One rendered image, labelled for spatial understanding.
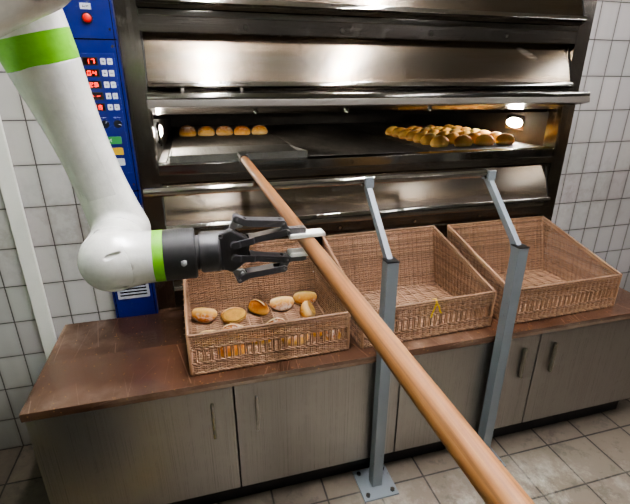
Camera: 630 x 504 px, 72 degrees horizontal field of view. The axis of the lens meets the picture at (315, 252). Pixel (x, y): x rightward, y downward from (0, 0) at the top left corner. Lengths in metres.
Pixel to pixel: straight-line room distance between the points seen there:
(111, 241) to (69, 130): 0.20
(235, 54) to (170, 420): 1.28
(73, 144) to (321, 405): 1.16
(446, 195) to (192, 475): 1.54
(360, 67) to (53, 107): 1.26
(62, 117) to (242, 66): 0.99
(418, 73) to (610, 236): 1.49
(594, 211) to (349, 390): 1.69
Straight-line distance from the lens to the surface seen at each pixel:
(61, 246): 1.88
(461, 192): 2.13
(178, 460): 1.67
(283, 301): 1.77
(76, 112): 0.84
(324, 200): 1.85
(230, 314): 1.71
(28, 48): 0.83
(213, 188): 1.38
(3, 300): 2.03
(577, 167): 2.53
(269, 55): 1.76
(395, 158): 1.93
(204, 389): 1.48
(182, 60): 1.72
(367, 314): 0.57
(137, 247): 0.77
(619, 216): 2.85
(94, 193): 0.87
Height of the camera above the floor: 1.46
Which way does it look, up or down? 21 degrees down
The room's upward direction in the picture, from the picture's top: straight up
